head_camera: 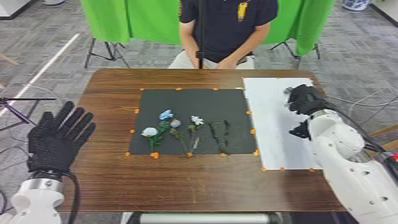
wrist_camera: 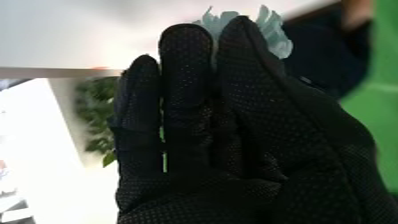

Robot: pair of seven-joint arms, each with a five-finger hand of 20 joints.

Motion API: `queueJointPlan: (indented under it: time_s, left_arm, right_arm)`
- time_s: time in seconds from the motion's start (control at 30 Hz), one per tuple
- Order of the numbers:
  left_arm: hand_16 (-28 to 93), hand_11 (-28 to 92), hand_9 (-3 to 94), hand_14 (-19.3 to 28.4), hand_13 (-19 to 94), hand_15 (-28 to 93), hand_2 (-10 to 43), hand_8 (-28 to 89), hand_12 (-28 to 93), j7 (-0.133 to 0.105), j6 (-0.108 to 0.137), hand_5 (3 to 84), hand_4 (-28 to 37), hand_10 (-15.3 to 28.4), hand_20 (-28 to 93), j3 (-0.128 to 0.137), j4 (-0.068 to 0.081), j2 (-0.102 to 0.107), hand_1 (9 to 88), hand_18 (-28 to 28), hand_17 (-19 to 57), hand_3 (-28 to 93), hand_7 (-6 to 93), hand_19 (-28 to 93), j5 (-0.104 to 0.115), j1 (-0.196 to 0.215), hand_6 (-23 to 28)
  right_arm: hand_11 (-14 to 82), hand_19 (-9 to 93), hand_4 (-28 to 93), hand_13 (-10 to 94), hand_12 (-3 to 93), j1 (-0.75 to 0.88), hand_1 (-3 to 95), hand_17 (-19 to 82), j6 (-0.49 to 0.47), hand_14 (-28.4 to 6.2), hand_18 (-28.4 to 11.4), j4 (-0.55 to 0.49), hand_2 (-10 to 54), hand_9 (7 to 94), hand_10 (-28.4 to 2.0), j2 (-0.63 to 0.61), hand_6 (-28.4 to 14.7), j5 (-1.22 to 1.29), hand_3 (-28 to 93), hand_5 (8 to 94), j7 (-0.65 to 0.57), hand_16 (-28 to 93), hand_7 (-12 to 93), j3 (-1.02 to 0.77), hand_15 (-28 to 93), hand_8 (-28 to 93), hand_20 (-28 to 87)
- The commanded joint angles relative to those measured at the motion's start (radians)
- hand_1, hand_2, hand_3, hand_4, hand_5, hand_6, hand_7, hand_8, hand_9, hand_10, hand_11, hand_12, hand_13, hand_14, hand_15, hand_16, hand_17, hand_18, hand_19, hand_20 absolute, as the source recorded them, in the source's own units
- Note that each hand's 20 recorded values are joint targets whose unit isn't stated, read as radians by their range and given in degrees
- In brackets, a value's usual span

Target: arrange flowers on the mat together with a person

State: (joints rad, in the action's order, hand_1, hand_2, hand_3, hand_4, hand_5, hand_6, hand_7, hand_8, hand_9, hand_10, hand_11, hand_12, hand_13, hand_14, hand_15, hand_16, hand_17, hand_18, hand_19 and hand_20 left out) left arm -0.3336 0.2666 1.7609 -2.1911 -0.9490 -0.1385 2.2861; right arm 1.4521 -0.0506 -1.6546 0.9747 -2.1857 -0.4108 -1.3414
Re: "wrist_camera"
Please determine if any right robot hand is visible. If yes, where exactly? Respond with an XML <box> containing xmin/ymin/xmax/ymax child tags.
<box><xmin>107</xmin><ymin>15</ymin><xmax>398</xmax><ymax>224</ymax></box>

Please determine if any pale teal flower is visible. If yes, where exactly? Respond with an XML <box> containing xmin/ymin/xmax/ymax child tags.
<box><xmin>192</xmin><ymin>4</ymin><xmax>295</xmax><ymax>61</ymax></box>

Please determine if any person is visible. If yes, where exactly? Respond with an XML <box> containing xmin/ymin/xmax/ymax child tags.
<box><xmin>281</xmin><ymin>0</ymin><xmax>377</xmax><ymax>100</ymax></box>

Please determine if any green plant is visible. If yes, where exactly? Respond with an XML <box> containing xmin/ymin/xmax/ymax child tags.
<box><xmin>75</xmin><ymin>76</ymin><xmax>121</xmax><ymax>169</ymax></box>

